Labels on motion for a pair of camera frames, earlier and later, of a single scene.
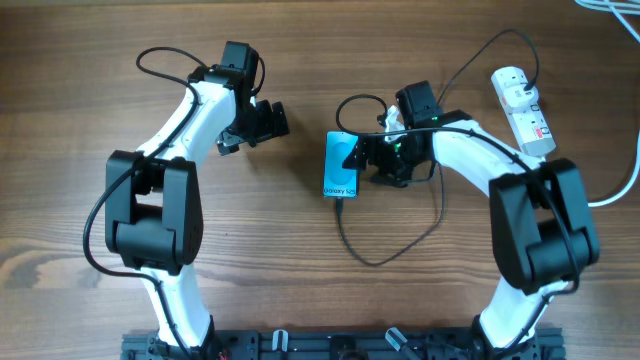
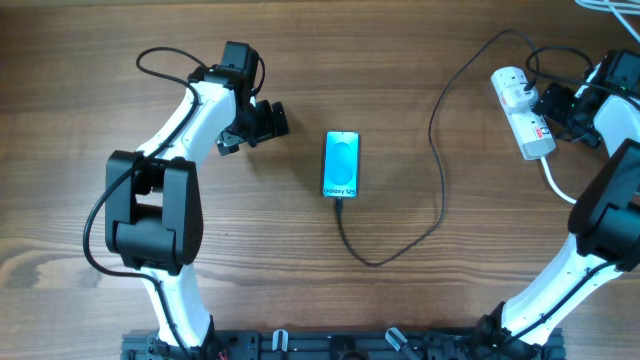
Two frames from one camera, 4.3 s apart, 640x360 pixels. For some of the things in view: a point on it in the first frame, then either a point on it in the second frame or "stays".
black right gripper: x=365 y=146 -> x=564 y=94
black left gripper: x=269 y=128 stays
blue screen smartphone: x=339 y=182 stays
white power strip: x=529 y=125 stays
